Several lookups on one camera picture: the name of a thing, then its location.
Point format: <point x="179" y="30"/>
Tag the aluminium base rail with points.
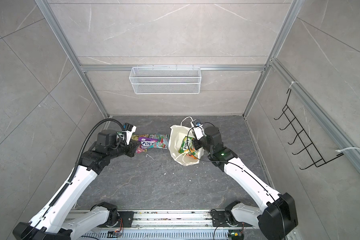
<point x="183" y="224"/>

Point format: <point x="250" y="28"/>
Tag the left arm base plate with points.
<point x="126" y="218"/>

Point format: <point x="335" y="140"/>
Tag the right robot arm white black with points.
<point x="275" y="214"/>

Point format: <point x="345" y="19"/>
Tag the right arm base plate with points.
<point x="219" y="218"/>

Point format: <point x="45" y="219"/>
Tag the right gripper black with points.
<point x="196" y="144"/>

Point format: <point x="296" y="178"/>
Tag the white wire mesh basket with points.
<point x="166" y="80"/>

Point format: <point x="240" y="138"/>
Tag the teal snack packet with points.
<point x="162" y="141"/>

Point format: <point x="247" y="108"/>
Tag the purple snack packet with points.
<point x="145" y="143"/>

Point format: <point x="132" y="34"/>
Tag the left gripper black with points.
<point x="132" y="147"/>

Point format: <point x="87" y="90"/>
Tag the white floral paper bag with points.
<point x="178" y="132"/>

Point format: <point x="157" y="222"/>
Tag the black wire hook rack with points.
<point x="303" y="137"/>

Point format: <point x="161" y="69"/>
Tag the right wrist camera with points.
<point x="198" y="129"/>

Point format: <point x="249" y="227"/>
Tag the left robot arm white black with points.
<point x="50" y="222"/>

